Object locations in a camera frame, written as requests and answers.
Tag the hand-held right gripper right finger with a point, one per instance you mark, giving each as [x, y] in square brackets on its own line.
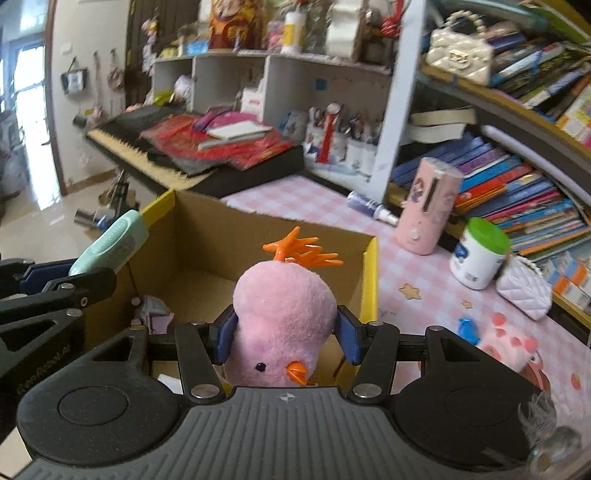
[348, 339]

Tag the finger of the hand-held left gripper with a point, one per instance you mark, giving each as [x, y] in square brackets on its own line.
[41, 277]
[78, 288]

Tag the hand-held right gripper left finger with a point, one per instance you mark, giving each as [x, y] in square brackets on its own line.
[226, 339]

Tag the mint green case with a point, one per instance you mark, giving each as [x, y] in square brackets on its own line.
[115, 240]

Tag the pink plush chick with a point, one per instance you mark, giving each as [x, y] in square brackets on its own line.
[281, 309]

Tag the pastel purple toy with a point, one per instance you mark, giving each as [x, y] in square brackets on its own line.
[154, 314]

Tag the yellow cardboard box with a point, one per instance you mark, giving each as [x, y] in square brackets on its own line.
[203, 230]

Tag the small blue toy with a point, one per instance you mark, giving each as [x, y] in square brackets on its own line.
[468, 330]

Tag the blue white tube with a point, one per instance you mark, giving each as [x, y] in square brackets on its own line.
[369, 207]

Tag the pink checked tablecloth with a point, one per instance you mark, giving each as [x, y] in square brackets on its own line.
[323, 203]

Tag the white jar green lid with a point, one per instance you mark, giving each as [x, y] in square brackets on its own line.
[478, 258]

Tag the pink cylinder container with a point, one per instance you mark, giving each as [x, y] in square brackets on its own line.
[429, 207]

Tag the pink plush pig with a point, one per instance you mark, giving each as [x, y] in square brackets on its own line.
[508, 348]

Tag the black electric keyboard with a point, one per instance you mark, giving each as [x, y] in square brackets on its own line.
[249, 177]

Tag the red cloth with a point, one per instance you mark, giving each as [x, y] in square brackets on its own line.
[175, 138]

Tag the white quilted purse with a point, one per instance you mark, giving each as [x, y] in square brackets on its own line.
[524, 288]

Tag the white pen holder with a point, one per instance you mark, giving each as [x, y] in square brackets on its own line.
[362, 157]

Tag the grey tote bag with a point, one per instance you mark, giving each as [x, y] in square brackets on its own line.
[75, 82]

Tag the red tassel ornament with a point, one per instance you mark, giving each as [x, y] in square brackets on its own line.
[328, 136]

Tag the white notebook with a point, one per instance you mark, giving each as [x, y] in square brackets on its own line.
[235, 130]

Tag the row of thin colourful books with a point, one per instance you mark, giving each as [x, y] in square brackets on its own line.
[508, 198]

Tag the pink hanging bag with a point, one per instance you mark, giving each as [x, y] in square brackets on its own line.
[115, 77]

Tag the magenta folder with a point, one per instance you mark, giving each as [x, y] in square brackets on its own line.
[217, 119]

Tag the translucent frilly ornament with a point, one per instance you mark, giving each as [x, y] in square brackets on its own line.
[549, 434]

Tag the crumpled plastic bag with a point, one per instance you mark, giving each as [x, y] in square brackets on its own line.
[183, 86]

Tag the cream book stack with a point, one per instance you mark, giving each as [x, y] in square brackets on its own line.
[441, 127]

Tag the white paper bag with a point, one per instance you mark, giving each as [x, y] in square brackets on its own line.
[253, 100]

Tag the dark wooden door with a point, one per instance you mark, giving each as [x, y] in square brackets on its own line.
[138, 37]

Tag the white cubby shelf unit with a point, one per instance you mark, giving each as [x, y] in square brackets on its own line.
[286, 78]

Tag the blue tissue pack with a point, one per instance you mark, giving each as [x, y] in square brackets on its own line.
[196, 47]

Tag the wooden bookshelf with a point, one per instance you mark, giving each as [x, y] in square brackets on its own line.
[508, 108]

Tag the orange figure box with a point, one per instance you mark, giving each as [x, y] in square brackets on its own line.
[235, 25]

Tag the pink small box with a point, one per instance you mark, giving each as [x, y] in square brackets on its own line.
[276, 34]

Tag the white bottle yellow label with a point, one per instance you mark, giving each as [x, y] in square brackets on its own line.
[293, 32]

